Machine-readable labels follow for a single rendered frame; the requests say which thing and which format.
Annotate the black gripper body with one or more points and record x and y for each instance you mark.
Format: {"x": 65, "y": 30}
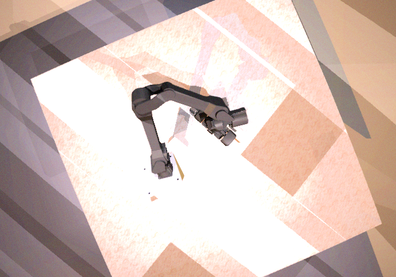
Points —
{"x": 227, "y": 139}

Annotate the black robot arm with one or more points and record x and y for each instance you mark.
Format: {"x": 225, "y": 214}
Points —
{"x": 214, "y": 106}

